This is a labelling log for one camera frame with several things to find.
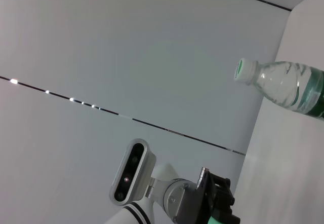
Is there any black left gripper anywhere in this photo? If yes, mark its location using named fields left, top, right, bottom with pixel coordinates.
left=174, top=173, right=241, bottom=224

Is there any clear green-label water bottle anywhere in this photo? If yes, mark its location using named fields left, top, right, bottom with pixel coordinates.
left=232, top=57, right=324, bottom=122

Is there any left gripper connector cable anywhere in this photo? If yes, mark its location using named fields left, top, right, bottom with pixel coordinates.
left=196, top=167, right=210, bottom=190

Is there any silver left camera bracket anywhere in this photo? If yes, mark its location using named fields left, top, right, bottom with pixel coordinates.
left=146, top=177, right=168, bottom=202

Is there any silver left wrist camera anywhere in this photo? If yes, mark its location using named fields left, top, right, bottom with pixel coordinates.
left=109, top=138, right=157, bottom=206

